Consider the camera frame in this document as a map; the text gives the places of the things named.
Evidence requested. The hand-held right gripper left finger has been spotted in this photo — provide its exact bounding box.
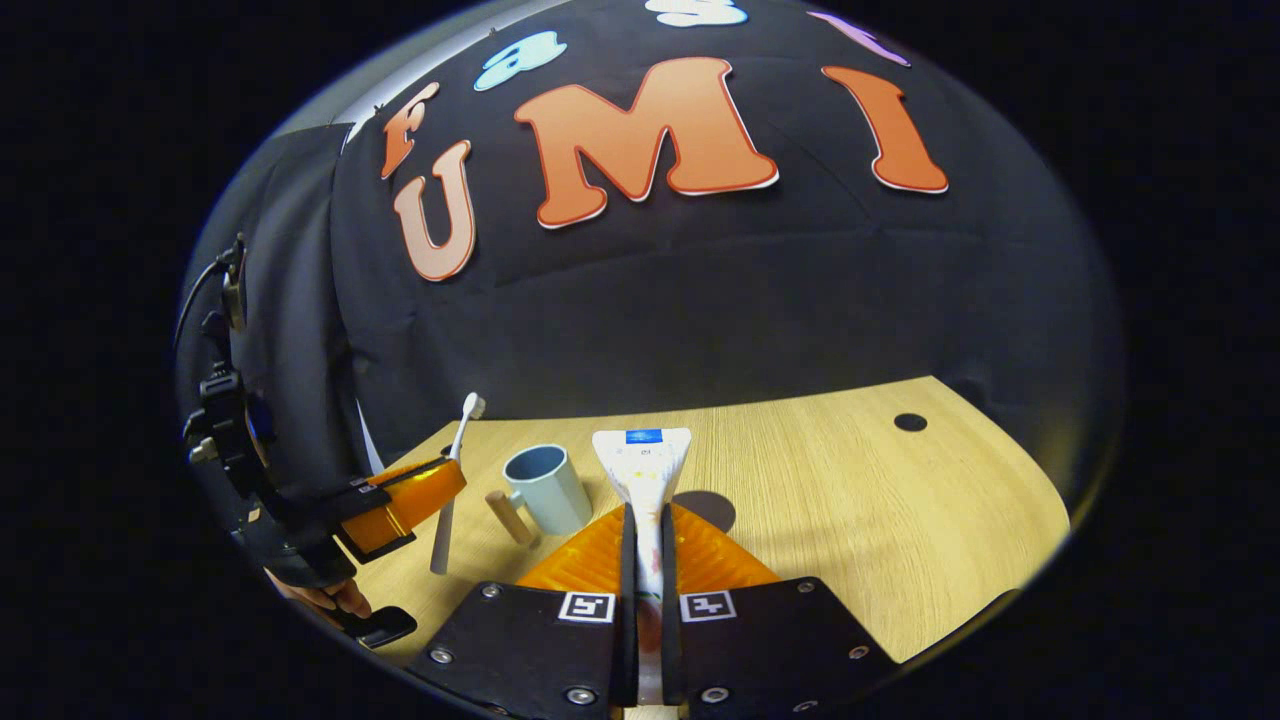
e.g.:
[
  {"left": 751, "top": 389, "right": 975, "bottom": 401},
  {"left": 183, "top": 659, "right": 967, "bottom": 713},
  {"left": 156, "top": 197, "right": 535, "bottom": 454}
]
[{"left": 405, "top": 505, "right": 638, "bottom": 720}]

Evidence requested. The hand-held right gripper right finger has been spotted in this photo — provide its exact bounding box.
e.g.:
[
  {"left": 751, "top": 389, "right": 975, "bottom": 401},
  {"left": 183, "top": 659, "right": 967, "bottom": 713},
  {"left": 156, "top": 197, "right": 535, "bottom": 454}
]
[{"left": 660, "top": 503, "right": 901, "bottom": 720}]

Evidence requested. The white toothbrush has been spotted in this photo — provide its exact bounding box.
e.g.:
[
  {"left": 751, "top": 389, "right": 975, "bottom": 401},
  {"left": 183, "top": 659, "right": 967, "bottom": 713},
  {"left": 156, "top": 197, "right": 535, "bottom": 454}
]
[{"left": 430, "top": 392, "right": 487, "bottom": 576}]

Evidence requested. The dark brown round coaster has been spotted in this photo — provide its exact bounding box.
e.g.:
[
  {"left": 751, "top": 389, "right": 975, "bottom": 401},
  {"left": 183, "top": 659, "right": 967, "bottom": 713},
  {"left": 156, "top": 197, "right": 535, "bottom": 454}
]
[{"left": 672, "top": 490, "right": 737, "bottom": 534}]

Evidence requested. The white blue toothpaste tube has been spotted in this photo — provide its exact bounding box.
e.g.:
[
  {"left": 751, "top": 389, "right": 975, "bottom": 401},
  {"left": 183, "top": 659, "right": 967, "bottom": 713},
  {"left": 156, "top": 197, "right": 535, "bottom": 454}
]
[{"left": 592, "top": 428, "right": 693, "bottom": 707}]

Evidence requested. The light blue cup wooden handle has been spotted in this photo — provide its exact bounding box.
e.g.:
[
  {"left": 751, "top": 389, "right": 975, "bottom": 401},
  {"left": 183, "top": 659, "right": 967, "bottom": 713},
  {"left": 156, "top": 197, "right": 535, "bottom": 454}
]
[{"left": 485, "top": 444, "right": 593, "bottom": 547}]

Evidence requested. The wooden desktop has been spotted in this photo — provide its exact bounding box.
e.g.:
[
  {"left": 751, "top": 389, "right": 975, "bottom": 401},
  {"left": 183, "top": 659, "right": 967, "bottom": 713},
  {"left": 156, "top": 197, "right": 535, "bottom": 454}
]
[{"left": 345, "top": 375, "right": 1071, "bottom": 666}]

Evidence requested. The black backdrop cloth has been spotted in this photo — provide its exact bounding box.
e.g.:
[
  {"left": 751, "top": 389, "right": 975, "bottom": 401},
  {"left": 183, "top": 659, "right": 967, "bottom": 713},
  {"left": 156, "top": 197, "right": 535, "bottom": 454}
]
[{"left": 175, "top": 0, "right": 1126, "bottom": 511}]

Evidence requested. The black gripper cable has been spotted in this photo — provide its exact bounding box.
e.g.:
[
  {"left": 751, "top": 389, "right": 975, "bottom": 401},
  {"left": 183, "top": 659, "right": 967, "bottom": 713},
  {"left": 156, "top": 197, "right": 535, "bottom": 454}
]
[{"left": 174, "top": 240, "right": 246, "bottom": 346}]

